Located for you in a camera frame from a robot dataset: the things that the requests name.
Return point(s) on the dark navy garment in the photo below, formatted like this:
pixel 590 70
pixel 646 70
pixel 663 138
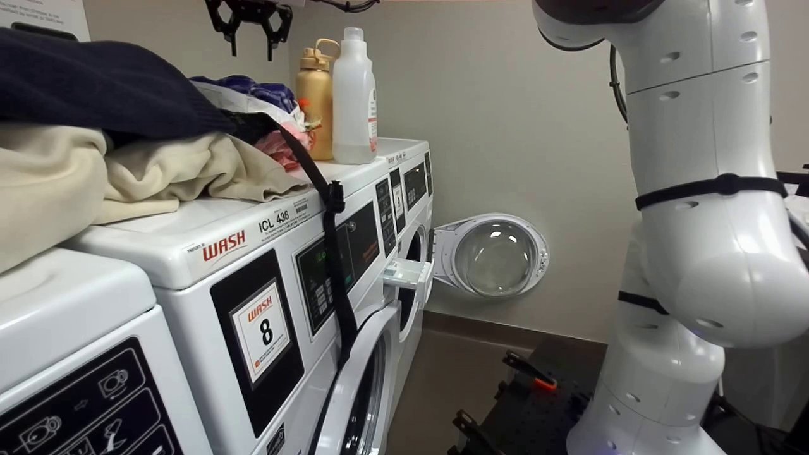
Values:
pixel 105 84

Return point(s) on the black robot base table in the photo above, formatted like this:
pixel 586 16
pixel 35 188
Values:
pixel 536 424

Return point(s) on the black clamp orange tip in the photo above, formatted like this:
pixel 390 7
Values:
pixel 539 380

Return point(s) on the right washing machine number 9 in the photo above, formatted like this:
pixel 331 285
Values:
pixel 408 267

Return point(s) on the wall instruction poster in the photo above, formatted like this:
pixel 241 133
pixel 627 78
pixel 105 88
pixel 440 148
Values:
pixel 64 16

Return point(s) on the beige cloth garment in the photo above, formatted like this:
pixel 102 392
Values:
pixel 62 180

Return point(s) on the colourful laundry bag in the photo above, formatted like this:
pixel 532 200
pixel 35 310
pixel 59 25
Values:
pixel 263 114

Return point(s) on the middle washing machine number 8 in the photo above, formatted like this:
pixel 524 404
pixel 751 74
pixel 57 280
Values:
pixel 278 328

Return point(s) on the gold bottle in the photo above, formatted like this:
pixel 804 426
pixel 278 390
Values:
pixel 313 98

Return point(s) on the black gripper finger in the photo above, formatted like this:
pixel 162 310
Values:
pixel 225 28
pixel 273 21

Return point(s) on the left washing machine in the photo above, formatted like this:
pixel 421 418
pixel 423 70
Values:
pixel 89 365

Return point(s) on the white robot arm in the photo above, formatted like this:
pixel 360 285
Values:
pixel 711 265

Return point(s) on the white detergent bottle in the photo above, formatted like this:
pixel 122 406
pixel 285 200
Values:
pixel 352 100

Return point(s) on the open washer door glass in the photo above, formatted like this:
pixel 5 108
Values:
pixel 489 257

